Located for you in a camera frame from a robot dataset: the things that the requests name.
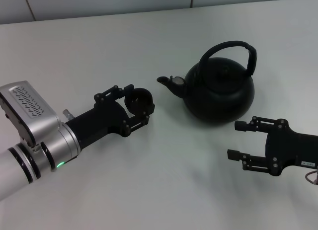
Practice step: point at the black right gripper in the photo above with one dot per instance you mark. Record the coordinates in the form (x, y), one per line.
(285, 148)

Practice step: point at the black round teapot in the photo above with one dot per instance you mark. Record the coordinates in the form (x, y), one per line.
(218, 98)

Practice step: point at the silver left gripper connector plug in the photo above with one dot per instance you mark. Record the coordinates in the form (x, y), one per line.
(67, 114)

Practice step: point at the silver vented left wrist box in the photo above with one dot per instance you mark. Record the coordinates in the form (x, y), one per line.
(29, 103)

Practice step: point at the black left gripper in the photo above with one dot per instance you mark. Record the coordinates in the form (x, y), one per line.
(99, 123)

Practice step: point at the dark brown teacup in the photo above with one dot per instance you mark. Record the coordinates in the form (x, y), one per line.
(139, 102)

